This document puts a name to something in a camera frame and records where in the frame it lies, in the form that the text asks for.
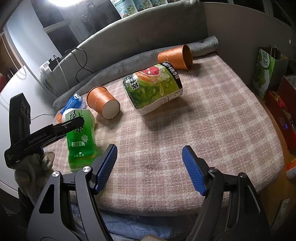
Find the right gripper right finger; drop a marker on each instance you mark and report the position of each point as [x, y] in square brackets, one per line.
[231, 209]

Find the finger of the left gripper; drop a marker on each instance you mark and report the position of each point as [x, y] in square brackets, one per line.
[68, 126]

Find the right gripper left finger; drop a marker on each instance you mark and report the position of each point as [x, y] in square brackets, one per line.
[52, 217]

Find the orange paper cup near centre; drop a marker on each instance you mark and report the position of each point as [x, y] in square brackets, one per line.
[103, 102]

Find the orange patterned paper cup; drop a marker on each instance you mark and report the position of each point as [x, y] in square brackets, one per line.
[180, 57]

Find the gloved left hand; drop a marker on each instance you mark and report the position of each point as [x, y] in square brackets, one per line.
[32, 173]

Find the white power strip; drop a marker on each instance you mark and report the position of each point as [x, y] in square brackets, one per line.
[49, 65]

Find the pink plaid seat cover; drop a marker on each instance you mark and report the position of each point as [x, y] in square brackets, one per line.
[217, 115]

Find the red box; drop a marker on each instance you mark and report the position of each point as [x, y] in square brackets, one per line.
[281, 104]

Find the white refill pouch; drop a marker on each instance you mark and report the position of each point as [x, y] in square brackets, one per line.
[142, 4]
[125, 8]
[159, 2]

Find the grey fleece blanket roll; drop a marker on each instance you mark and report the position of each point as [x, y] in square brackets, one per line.
[130, 65]

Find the green paper shopping bag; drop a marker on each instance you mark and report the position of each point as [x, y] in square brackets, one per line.
[271, 66]

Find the grey sofa backrest cushion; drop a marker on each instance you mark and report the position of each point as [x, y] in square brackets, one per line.
[239, 30]

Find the ring light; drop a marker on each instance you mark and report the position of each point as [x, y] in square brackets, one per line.
[64, 3]

